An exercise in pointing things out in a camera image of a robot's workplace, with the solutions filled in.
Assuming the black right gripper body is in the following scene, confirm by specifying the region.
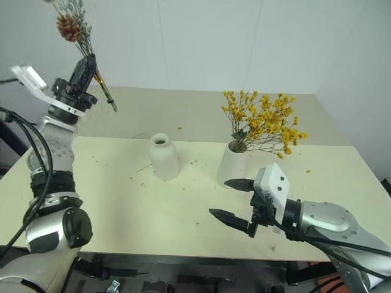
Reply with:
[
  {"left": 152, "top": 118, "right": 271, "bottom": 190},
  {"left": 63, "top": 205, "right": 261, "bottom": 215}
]
[{"left": 247, "top": 189, "right": 278, "bottom": 238}]

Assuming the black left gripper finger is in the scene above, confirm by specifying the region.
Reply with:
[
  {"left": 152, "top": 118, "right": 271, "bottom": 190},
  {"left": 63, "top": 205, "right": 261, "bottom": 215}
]
[
  {"left": 88, "top": 54, "right": 98, "bottom": 84},
  {"left": 68, "top": 58, "right": 92, "bottom": 90}
]

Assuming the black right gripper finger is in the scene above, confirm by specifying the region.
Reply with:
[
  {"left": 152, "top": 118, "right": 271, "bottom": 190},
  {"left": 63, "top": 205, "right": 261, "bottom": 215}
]
[
  {"left": 224, "top": 178, "right": 255, "bottom": 192},
  {"left": 208, "top": 209, "right": 257, "bottom": 238}
]

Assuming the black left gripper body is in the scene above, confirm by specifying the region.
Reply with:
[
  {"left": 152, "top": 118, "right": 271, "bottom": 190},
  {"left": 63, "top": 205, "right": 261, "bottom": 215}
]
[{"left": 51, "top": 78, "right": 99, "bottom": 110}]

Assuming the pine cone dried flower bouquet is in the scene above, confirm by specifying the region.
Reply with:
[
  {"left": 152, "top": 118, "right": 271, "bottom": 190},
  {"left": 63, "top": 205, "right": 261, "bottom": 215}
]
[{"left": 42, "top": 0, "right": 119, "bottom": 113}]

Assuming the yellow dried flower bouquet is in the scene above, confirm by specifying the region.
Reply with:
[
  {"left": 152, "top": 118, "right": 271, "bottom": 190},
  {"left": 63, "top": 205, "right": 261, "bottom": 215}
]
[{"left": 221, "top": 90, "right": 310, "bottom": 160}]

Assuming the white conical vase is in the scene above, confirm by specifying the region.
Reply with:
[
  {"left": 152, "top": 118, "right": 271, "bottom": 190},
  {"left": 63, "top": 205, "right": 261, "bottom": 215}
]
[{"left": 216, "top": 140, "right": 256, "bottom": 187}]

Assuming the white bottle-shaped vase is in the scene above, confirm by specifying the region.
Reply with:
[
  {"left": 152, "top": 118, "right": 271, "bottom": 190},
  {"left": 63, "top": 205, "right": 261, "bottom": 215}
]
[{"left": 148, "top": 133, "right": 180, "bottom": 181}]

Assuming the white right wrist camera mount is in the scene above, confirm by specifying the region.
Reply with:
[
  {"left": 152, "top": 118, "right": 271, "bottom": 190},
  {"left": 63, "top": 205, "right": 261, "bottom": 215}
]
[{"left": 252, "top": 162, "right": 293, "bottom": 225}]

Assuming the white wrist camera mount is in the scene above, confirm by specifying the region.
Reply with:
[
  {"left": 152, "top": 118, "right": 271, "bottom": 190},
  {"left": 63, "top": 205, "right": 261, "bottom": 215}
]
[
  {"left": 252, "top": 162, "right": 293, "bottom": 225},
  {"left": 9, "top": 64, "right": 88, "bottom": 119}
]

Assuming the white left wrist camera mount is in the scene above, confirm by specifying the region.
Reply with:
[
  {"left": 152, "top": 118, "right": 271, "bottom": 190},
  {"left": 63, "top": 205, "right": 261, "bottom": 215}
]
[{"left": 9, "top": 64, "right": 88, "bottom": 119}]

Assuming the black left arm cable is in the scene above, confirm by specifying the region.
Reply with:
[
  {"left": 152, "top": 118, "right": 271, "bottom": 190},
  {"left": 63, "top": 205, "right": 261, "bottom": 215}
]
[{"left": 0, "top": 107, "right": 54, "bottom": 259}]

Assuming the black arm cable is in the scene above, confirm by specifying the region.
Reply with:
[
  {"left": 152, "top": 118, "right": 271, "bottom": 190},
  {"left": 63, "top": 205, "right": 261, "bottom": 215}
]
[
  {"left": 272, "top": 223, "right": 391, "bottom": 280},
  {"left": 0, "top": 107, "right": 54, "bottom": 259}
]

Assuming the black table frame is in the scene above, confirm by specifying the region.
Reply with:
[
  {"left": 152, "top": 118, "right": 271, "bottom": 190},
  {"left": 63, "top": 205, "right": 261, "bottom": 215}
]
[{"left": 73, "top": 250, "right": 337, "bottom": 293}]

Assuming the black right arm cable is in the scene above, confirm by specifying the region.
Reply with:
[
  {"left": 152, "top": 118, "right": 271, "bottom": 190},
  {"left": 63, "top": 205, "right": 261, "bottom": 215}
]
[{"left": 272, "top": 223, "right": 391, "bottom": 280}]

